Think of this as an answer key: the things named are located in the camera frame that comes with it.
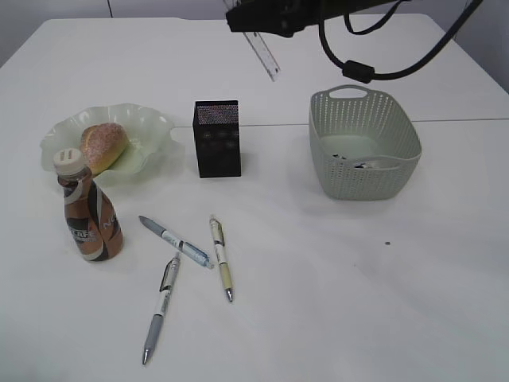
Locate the white cream ballpoint pen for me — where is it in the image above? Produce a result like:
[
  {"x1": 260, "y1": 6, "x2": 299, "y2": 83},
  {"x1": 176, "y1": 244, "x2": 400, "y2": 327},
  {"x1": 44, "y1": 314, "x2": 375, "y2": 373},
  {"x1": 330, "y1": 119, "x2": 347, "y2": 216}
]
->
[{"x1": 209, "y1": 215, "x2": 234, "y2": 303}]

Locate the small paper ball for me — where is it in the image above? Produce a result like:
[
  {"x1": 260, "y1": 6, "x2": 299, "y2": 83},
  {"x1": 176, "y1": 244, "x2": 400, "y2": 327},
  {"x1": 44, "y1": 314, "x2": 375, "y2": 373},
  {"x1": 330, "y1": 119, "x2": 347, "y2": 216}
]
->
[{"x1": 331, "y1": 153, "x2": 349, "y2": 160}]

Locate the grey blue ballpoint pen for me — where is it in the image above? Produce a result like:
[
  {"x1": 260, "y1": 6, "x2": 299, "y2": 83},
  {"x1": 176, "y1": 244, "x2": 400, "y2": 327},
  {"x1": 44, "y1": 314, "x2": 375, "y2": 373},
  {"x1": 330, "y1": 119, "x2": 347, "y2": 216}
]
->
[{"x1": 138, "y1": 216, "x2": 214, "y2": 269}]

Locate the pale green plastic basket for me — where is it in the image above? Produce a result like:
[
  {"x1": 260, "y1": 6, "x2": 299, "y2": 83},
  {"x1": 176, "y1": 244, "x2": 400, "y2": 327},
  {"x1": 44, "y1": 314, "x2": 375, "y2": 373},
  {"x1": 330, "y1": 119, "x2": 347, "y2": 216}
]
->
[{"x1": 309, "y1": 86, "x2": 422, "y2": 201}]

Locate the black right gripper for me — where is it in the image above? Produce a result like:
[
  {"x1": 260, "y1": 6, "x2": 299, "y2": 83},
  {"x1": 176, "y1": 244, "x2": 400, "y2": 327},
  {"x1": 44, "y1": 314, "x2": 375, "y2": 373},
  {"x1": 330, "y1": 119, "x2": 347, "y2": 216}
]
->
[{"x1": 226, "y1": 0, "x2": 398, "y2": 37}]

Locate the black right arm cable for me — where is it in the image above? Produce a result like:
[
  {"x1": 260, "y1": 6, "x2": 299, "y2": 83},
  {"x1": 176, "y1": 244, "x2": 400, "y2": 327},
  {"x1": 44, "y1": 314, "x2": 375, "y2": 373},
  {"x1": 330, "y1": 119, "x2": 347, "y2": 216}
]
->
[{"x1": 317, "y1": 0, "x2": 484, "y2": 84}]

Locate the sugared bread bun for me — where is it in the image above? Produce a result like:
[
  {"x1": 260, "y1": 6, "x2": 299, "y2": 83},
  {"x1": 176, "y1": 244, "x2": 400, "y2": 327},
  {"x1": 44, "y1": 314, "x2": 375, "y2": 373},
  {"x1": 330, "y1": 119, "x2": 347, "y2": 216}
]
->
[{"x1": 80, "y1": 123, "x2": 129, "y2": 175}]

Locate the clear plastic ruler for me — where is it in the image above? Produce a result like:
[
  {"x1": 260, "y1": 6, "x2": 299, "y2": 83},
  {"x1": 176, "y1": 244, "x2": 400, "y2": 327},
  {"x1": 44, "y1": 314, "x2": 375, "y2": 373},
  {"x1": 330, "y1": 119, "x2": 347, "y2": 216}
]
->
[{"x1": 243, "y1": 32, "x2": 281, "y2": 82}]

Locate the large paper ball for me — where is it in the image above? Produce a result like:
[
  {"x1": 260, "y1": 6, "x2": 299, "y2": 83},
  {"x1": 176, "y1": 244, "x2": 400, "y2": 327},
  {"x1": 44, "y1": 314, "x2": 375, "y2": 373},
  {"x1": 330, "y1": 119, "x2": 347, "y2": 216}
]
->
[{"x1": 353, "y1": 158, "x2": 390, "y2": 170}]

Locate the white grey ballpoint pen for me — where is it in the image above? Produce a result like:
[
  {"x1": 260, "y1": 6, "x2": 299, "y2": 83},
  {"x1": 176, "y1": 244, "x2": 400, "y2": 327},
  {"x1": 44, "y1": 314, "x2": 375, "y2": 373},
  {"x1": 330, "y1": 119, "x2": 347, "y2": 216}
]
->
[{"x1": 142, "y1": 252, "x2": 181, "y2": 366}]

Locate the brown Nescafe coffee bottle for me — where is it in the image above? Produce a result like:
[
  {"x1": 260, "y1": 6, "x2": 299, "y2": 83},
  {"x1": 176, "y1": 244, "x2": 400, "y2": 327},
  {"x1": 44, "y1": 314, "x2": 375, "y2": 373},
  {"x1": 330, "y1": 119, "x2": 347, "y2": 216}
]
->
[{"x1": 52, "y1": 148, "x2": 123, "y2": 262}]

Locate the green wavy glass plate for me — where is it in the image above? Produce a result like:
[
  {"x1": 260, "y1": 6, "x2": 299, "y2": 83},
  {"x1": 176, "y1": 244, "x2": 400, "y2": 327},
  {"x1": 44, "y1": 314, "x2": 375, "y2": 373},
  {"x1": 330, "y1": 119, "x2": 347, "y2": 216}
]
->
[{"x1": 40, "y1": 103, "x2": 174, "y2": 187}]

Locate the black mesh pen holder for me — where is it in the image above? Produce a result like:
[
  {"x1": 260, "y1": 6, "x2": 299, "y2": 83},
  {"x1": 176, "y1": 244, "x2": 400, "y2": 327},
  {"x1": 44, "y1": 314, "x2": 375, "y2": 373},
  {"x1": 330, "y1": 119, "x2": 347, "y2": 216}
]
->
[{"x1": 192, "y1": 100, "x2": 242, "y2": 178}]

